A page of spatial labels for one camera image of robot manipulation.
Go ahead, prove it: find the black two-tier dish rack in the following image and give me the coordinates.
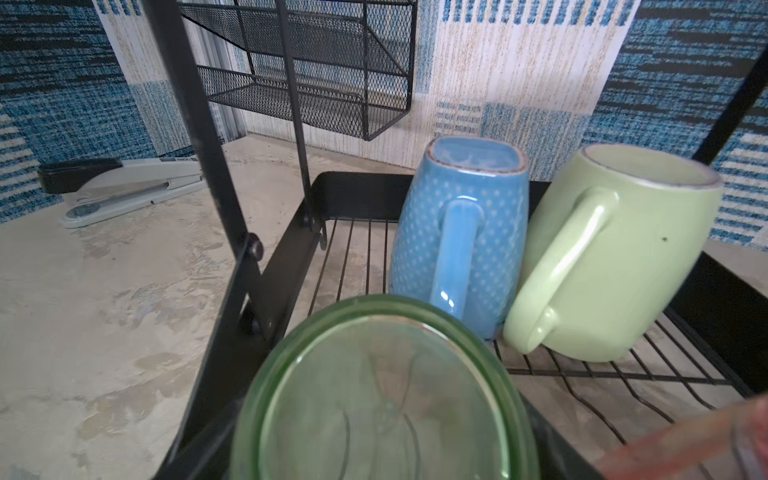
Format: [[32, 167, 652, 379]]
[[140, 0, 768, 480]]

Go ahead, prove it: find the grey black stapler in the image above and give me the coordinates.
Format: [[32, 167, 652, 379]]
[[37, 157, 207, 229]]

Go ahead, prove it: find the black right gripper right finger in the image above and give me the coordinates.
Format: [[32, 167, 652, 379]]
[[523, 401, 604, 480]]

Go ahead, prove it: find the white blue-handled mug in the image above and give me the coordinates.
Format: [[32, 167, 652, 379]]
[[388, 136, 529, 341]]

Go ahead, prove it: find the green glass cup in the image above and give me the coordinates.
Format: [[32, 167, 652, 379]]
[[229, 294, 541, 479]]

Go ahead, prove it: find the pink translucent glass cup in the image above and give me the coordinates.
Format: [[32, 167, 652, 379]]
[[595, 393, 767, 479]]

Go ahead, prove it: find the black mesh shelf unit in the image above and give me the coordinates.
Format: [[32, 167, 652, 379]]
[[179, 1, 418, 141]]

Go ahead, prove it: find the light green ceramic mug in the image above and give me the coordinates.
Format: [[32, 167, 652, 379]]
[[503, 144, 724, 362]]

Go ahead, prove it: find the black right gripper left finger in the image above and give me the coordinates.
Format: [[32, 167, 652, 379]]
[[154, 398, 243, 479]]

